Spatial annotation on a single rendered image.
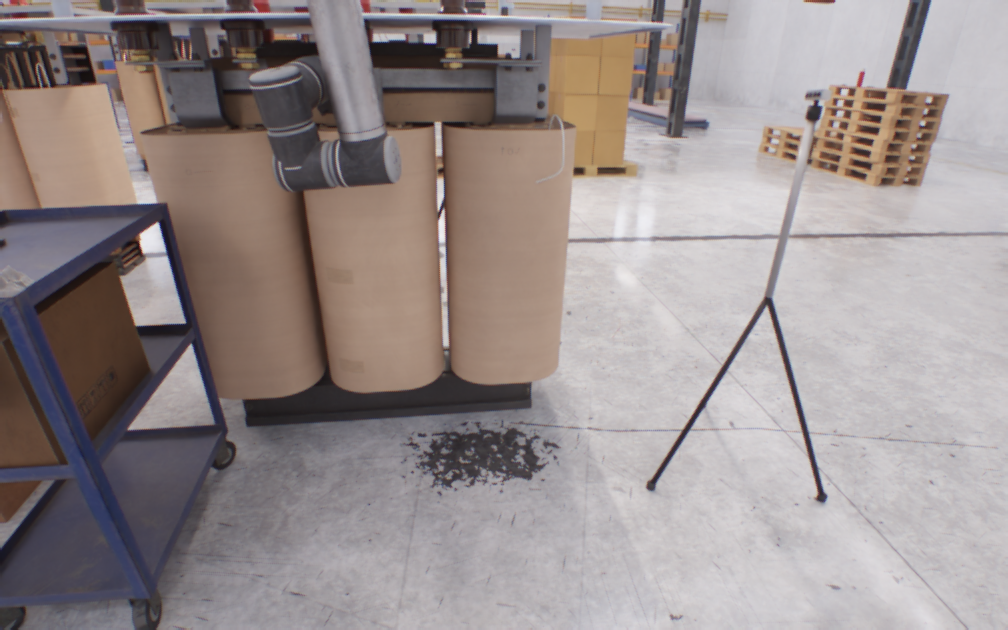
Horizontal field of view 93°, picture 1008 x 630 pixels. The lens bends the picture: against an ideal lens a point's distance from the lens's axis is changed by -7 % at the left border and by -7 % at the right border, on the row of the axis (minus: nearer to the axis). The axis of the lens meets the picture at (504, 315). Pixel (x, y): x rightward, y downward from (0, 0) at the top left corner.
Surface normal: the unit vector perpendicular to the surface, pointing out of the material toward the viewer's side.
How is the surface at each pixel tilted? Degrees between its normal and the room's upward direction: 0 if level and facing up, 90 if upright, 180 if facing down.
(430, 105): 90
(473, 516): 0
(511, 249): 90
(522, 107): 90
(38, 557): 0
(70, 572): 0
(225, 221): 90
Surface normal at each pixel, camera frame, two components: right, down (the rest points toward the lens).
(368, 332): 0.17, 0.44
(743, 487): 0.02, -0.90
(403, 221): 0.38, 0.42
